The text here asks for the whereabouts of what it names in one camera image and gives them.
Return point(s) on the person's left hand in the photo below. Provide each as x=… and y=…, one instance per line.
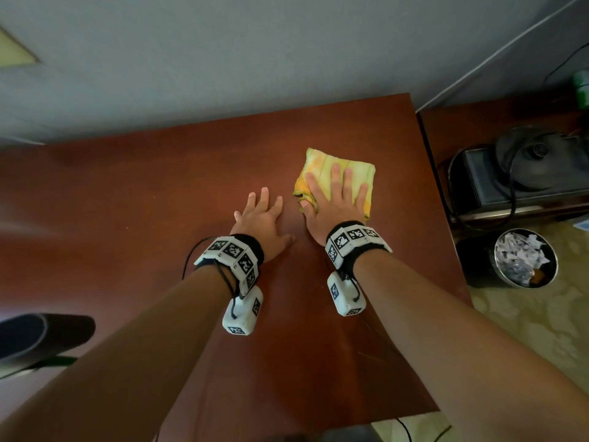
x=262, y=225

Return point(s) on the person's right hand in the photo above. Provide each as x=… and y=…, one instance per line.
x=336, y=211

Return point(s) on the yellow cleaning cloth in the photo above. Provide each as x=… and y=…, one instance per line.
x=322, y=163

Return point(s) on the black tissue box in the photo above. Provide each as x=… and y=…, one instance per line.
x=478, y=188

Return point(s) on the person's right forearm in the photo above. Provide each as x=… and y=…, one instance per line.
x=469, y=354

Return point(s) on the person's left forearm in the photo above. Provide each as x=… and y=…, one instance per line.
x=119, y=363

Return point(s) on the red-brown wooden table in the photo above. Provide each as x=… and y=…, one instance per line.
x=138, y=202

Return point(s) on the low wooden television stand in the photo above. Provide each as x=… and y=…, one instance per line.
x=460, y=124

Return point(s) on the crumpled white paper scraps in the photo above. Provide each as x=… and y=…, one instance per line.
x=520, y=257

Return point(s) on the light grey trousers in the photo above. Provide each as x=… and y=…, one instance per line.
x=340, y=435

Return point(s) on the black grey sleeve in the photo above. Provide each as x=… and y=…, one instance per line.
x=55, y=336

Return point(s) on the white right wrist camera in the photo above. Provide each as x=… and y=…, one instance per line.
x=345, y=294

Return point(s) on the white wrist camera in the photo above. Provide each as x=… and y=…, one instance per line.
x=241, y=315
x=345, y=294

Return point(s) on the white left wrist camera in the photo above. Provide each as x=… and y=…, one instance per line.
x=241, y=315

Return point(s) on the yellow wall plate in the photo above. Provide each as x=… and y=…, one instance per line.
x=14, y=52

